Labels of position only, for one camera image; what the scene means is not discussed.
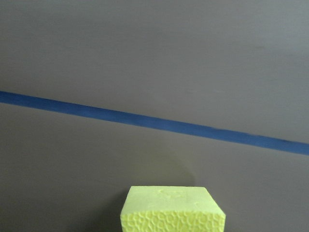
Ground yellow foam block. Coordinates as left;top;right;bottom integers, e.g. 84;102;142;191
120;186;226;232

